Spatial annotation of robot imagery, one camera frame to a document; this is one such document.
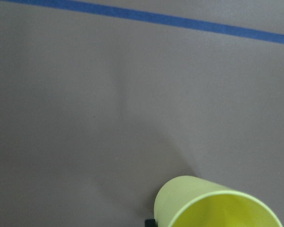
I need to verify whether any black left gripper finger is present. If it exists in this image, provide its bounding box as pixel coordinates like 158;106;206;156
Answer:
144;219;157;227

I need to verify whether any yellow plastic cup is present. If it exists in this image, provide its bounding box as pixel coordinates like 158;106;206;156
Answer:
154;175;282;227

